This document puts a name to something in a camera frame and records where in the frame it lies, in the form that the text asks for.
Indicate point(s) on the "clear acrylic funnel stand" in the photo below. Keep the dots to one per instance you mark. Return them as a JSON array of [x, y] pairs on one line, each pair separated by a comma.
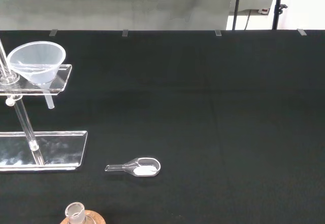
[[58, 147]]

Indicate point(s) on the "glass round-bottom flask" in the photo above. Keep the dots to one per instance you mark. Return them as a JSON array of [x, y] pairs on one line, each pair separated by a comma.
[[75, 211]]

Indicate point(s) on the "white and red socket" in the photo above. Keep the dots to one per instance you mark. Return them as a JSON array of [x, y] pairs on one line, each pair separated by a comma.
[[264, 10]]

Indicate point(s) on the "glass weighing funnel with powder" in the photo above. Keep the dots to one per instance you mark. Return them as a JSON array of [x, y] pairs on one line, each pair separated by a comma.
[[144, 170]]

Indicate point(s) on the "clear cloth clip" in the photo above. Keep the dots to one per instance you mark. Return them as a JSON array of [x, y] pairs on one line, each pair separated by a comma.
[[302, 32], [125, 33], [218, 32], [53, 32]]

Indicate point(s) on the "black bench cloth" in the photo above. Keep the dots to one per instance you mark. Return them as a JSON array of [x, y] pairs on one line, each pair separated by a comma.
[[228, 107]]

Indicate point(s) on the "thin black tripod pole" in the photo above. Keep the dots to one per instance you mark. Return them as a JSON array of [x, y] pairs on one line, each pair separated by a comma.
[[237, 5]]

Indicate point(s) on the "grey backdrop curtain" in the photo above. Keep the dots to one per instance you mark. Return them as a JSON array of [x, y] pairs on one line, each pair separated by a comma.
[[101, 5]]

